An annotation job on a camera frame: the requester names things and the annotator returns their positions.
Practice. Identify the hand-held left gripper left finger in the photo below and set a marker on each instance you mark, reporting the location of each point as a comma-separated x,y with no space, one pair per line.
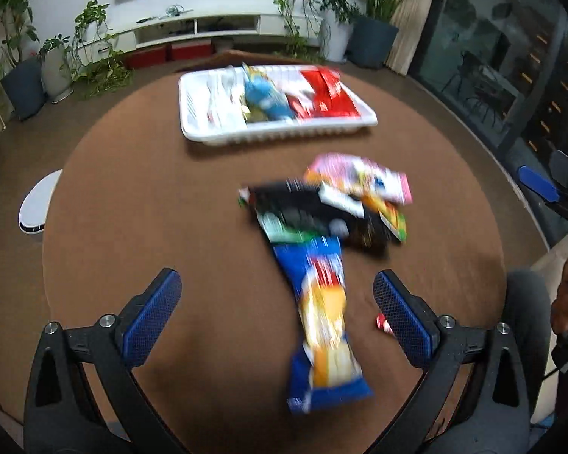
151,324

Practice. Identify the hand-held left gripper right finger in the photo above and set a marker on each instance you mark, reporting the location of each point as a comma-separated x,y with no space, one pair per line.
402,324

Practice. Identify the small red white packet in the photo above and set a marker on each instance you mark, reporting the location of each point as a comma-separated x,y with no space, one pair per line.
383,324

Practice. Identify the blue yellow chip bag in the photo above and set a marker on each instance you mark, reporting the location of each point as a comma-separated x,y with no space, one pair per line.
324,321

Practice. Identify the orange green snack packet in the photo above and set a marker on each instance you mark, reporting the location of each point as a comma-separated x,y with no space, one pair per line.
390,217

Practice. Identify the black snack bag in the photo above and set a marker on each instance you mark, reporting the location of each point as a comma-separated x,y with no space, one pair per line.
307,213

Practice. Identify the pink snack bag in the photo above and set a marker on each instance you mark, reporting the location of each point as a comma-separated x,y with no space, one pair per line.
359,175

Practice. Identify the white plastic tray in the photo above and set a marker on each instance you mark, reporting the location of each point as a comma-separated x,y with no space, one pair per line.
194,113

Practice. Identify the red chip bag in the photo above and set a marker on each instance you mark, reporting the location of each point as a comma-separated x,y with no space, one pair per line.
331,97

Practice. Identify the gold snack wrapper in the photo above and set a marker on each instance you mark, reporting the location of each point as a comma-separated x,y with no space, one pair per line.
250,111

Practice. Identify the tall white snack bag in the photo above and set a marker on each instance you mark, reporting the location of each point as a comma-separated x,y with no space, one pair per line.
222,94

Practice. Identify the teal snack bag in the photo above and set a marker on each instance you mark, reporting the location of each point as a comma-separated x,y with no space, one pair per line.
265,97

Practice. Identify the white snack packet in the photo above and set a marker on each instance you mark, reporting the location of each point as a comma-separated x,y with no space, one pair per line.
286,84

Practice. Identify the cream upholstered seat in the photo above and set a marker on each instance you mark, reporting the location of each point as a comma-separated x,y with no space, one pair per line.
561,248

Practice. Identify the black outdoor chair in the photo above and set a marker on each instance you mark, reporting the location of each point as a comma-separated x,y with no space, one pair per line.
478,85

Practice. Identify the brown tablecloth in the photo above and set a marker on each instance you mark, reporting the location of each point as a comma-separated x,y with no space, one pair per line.
170,208

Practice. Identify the glass sliding door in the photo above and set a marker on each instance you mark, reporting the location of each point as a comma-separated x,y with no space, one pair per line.
501,56

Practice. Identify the white round stool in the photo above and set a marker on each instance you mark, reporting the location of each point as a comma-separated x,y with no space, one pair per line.
38,203

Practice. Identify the beige curtain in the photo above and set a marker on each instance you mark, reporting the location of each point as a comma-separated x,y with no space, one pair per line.
412,19

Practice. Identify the broad-leaf plant blue pot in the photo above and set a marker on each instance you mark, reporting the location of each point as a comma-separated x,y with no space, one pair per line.
371,42

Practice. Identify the bushy plant white pot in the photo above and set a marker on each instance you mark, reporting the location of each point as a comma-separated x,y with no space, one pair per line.
338,33

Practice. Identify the trailing ivy plant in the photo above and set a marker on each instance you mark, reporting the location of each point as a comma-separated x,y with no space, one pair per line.
99,71

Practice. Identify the red storage box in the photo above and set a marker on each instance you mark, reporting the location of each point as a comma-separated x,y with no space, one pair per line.
190,51
146,58

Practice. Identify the plant in white ribbed pot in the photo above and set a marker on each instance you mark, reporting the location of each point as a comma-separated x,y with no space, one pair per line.
56,75

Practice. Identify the small-leaf tree blue pot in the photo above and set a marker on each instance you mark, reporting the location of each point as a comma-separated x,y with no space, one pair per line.
23,85

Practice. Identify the trailing vine on metal stand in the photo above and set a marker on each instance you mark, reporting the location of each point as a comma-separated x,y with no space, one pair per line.
296,23

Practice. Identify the white media cabinet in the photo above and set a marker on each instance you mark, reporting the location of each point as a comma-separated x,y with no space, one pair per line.
180,30

